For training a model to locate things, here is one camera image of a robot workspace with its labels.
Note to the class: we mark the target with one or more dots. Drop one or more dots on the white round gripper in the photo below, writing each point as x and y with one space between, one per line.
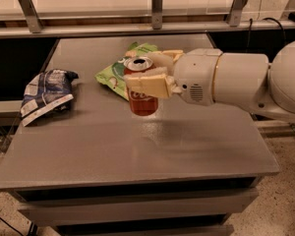
196 73

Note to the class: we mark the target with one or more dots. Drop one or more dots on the red coca-cola can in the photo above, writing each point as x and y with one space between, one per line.
140 103

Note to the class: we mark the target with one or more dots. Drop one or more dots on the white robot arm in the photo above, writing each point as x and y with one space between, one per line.
256 84

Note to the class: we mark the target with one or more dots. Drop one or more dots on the green snack pouch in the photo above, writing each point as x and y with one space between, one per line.
112 76

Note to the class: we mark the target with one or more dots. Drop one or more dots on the blue white chip bag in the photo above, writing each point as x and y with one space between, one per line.
49 91

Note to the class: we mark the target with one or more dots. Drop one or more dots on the grey drawer cabinet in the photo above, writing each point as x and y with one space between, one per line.
100 170

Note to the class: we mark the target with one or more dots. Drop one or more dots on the metal glass railing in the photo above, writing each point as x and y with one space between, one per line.
79 18

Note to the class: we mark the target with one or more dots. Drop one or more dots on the black cable floor left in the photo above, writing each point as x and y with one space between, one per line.
31 232

